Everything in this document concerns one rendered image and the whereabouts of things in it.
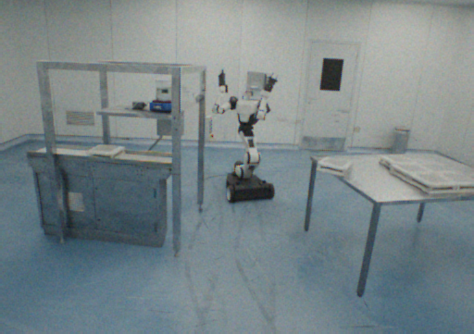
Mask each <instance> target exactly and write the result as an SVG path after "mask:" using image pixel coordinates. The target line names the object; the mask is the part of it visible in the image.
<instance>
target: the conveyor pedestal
mask: <svg viewBox="0 0 474 334"><path fill-rule="evenodd" d="M32 171H33V176H34V188H35V193H36V198H37V204H38V214H39V220H40V226H41V228H44V234H46V235H56V223H55V218H54V211H53V199H52V193H51V187H50V179H49V169H48V168H42V172H37V167H32ZM59 177H60V183H61V191H62V204H63V210H64V217H65V223H66V230H67V235H66V236H65V235H64V236H63V237H70V238H76V239H83V240H89V241H109V242H115V243H123V244H129V245H136V246H150V247H156V248H160V247H161V245H162V244H163V243H164V240H165V239H166V233H167V231H168V223H167V179H159V178H153V182H150V181H148V178H142V177H134V176H125V175H117V174H100V173H94V176H93V177H88V174H87V172H83V171H75V170H67V169H59Z"/></svg>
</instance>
